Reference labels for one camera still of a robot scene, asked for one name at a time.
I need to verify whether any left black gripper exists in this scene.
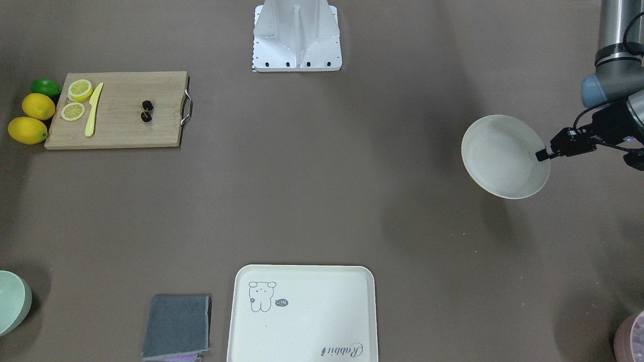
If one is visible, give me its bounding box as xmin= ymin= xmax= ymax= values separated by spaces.
xmin=535 ymin=103 xmax=643 ymax=171

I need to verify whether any cream round plate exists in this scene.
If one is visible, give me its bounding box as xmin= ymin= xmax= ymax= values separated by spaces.
xmin=461 ymin=115 xmax=550 ymax=200

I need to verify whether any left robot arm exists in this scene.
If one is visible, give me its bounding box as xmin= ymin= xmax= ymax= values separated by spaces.
xmin=535 ymin=1 xmax=643 ymax=171

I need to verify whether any cream rabbit tray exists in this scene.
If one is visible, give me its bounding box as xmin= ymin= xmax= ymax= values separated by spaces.
xmin=227 ymin=265 xmax=379 ymax=361

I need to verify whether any pink bowl with ice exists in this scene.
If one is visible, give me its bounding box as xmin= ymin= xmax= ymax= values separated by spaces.
xmin=613 ymin=311 xmax=643 ymax=361

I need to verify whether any grey folded cloth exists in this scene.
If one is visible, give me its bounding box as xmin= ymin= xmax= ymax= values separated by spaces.
xmin=142 ymin=294 xmax=211 ymax=361

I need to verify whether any wooden cutting board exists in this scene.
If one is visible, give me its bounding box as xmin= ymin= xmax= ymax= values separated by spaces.
xmin=44 ymin=71 xmax=191 ymax=150

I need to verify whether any yellow plastic knife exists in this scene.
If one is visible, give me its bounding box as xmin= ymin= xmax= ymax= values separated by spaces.
xmin=84 ymin=82 xmax=104 ymax=137

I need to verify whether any lemon slice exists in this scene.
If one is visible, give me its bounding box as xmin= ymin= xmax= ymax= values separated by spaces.
xmin=67 ymin=79 xmax=94 ymax=103
xmin=59 ymin=102 xmax=86 ymax=122

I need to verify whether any green lime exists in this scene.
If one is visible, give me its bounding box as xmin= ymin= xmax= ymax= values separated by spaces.
xmin=30 ymin=78 xmax=62 ymax=98

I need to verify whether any yellow lemon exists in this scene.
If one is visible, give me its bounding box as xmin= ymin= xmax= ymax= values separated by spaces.
xmin=21 ymin=93 xmax=56 ymax=121
xmin=8 ymin=117 xmax=48 ymax=145

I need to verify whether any mint green bowl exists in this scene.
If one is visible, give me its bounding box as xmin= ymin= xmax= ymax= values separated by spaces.
xmin=1 ymin=270 xmax=32 ymax=335

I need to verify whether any white column pedestal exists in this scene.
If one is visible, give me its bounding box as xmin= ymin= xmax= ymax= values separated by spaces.
xmin=252 ymin=1 xmax=343 ymax=72

